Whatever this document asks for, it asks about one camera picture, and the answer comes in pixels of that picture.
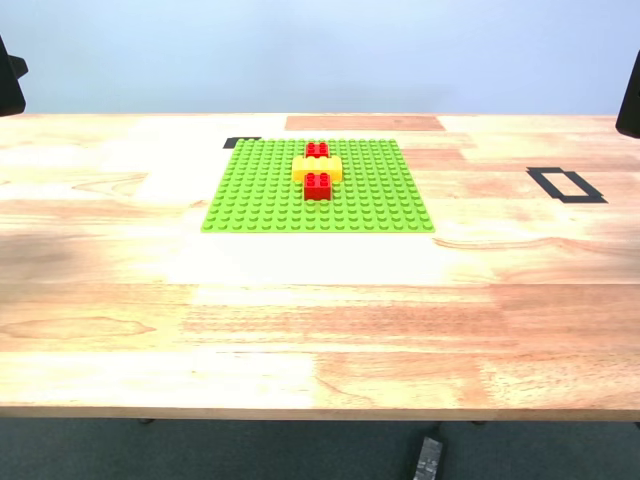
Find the green studded baseplate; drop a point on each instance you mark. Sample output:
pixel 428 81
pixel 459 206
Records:
pixel 260 200

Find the black tape rectangle outline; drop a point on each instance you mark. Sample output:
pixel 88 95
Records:
pixel 550 187

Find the yellow two-by-four brick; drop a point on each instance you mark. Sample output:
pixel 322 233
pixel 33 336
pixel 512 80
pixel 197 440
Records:
pixel 302 167

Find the black tape corner mark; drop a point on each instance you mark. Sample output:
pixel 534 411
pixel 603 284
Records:
pixel 235 141

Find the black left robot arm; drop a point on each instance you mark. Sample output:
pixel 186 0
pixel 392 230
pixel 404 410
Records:
pixel 9 90

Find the red two-by-two brick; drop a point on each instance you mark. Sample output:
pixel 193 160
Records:
pixel 318 189
pixel 317 148

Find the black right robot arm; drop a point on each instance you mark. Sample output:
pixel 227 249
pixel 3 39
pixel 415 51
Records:
pixel 631 110

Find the grey metal floor piece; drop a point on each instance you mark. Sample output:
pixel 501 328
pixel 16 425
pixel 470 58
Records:
pixel 429 457

